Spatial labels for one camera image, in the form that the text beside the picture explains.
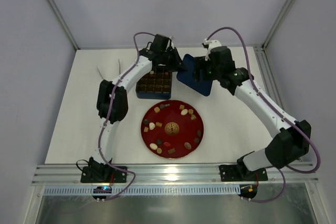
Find blue chocolate tin box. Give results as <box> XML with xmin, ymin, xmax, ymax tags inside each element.
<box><xmin>135</xmin><ymin>69</ymin><xmax>172</xmax><ymax>100</ymax></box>

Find blue tin lid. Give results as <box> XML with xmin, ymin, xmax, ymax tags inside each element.
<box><xmin>176</xmin><ymin>54</ymin><xmax>212</xmax><ymax>97</ymax></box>

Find metal serving tongs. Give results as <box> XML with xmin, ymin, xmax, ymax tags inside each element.
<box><xmin>96</xmin><ymin>59</ymin><xmax>121</xmax><ymax>81</ymax></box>

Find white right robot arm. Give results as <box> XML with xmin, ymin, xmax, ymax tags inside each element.
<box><xmin>193</xmin><ymin>40</ymin><xmax>311</xmax><ymax>180</ymax></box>

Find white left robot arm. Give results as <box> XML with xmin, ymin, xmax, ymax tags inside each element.
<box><xmin>80</xmin><ymin>34</ymin><xmax>186</xmax><ymax>183</ymax></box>

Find white swirl oval chocolate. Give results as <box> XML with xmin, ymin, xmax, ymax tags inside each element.
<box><xmin>181</xmin><ymin>109</ymin><xmax>188</xmax><ymax>115</ymax></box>

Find caramel oval chocolate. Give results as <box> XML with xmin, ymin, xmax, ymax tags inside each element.
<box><xmin>184</xmin><ymin>142</ymin><xmax>192</xmax><ymax>150</ymax></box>

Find red chocolate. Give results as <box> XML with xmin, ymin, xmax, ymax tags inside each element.
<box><xmin>163</xmin><ymin>142</ymin><xmax>171</xmax><ymax>147</ymax></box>

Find brown square chocolate front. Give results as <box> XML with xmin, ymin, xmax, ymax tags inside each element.
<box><xmin>168</xmin><ymin>148</ymin><xmax>175</xmax><ymax>154</ymax></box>

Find red round lacquer tray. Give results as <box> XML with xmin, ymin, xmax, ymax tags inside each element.
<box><xmin>140</xmin><ymin>100</ymin><xmax>204</xmax><ymax>159</ymax></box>

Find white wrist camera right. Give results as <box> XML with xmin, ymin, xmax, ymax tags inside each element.
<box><xmin>202</xmin><ymin>38</ymin><xmax>222</xmax><ymax>61</ymax></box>

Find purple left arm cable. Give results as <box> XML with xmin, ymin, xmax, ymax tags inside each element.
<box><xmin>97</xmin><ymin>32</ymin><xmax>158</xmax><ymax>202</ymax></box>

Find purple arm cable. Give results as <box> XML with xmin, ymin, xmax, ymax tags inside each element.
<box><xmin>206</xmin><ymin>26</ymin><xmax>321</xmax><ymax>204</ymax></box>
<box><xmin>97</xmin><ymin>32</ymin><xmax>158</xmax><ymax>202</ymax></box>

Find right aluminium frame post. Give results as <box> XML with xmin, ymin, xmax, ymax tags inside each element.
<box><xmin>261</xmin><ymin>0</ymin><xmax>296</xmax><ymax>50</ymax></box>

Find aluminium frame post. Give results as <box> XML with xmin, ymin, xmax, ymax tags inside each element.
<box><xmin>261</xmin><ymin>0</ymin><xmax>296</xmax><ymax>50</ymax></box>
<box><xmin>46</xmin><ymin>0</ymin><xmax>80</xmax><ymax>50</ymax></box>

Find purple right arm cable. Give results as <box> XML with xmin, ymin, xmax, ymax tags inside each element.
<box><xmin>206</xmin><ymin>26</ymin><xmax>321</xmax><ymax>204</ymax></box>

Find slotted cable duct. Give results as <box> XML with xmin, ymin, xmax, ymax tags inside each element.
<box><xmin>44</xmin><ymin>184</ymin><xmax>240</xmax><ymax>197</ymax></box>

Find left aluminium frame post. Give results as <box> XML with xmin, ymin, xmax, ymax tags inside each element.
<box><xmin>46</xmin><ymin>0</ymin><xmax>80</xmax><ymax>50</ymax></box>

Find aluminium mounting rail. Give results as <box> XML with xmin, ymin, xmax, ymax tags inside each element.
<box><xmin>31</xmin><ymin>162</ymin><xmax>319</xmax><ymax>186</ymax></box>

